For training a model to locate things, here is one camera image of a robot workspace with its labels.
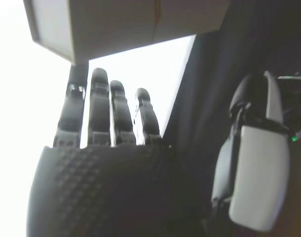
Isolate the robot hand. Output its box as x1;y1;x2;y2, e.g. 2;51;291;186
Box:
26;64;292;237

